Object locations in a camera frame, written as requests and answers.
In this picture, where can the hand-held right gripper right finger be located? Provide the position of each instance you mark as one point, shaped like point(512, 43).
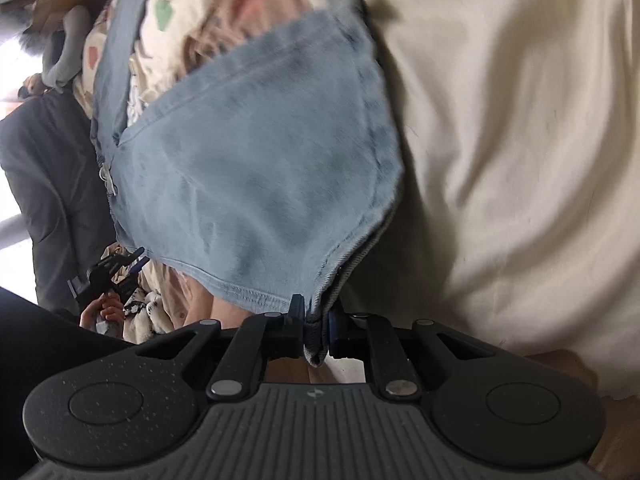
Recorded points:
point(333, 332)

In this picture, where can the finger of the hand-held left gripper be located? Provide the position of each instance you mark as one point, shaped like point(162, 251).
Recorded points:
point(137, 266)
point(122, 256)

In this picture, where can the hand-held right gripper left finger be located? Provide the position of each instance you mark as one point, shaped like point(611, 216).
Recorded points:
point(297, 325)

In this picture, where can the light blue denim jeans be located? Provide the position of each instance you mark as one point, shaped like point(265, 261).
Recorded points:
point(260, 160)

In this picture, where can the person's left hand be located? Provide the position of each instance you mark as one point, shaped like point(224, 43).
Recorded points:
point(102, 315)

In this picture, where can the white black spotted cloth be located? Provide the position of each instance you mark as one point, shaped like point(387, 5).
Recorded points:
point(145, 315)

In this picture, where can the dark grey cloth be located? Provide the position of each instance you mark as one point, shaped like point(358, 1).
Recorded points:
point(55, 185)

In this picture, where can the brown plush toy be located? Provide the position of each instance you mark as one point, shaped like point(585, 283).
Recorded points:
point(31, 87)

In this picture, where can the cream printed bedsheet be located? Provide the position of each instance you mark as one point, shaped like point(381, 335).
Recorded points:
point(510, 135)

